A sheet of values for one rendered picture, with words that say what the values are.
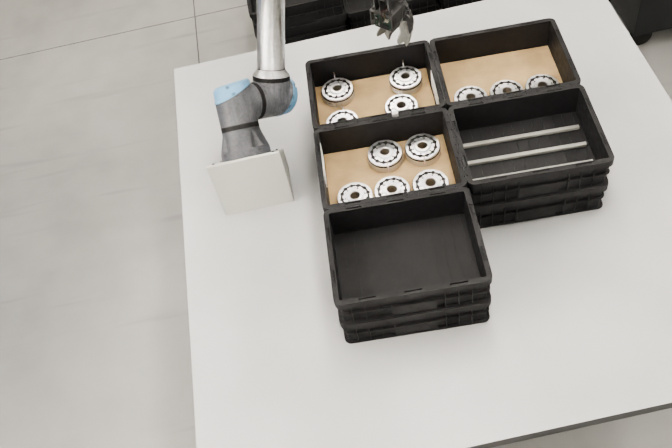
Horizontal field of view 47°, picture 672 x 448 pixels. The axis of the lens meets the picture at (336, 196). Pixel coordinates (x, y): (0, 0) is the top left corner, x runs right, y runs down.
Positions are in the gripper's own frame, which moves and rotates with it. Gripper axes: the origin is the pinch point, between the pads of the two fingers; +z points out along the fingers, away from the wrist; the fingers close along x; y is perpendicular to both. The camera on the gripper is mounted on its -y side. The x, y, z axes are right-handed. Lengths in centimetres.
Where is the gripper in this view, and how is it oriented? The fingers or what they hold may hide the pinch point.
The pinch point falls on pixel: (398, 37)
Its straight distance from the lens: 220.7
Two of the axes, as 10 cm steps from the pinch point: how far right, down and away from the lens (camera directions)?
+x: 8.0, 4.0, -4.4
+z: 1.3, 6.0, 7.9
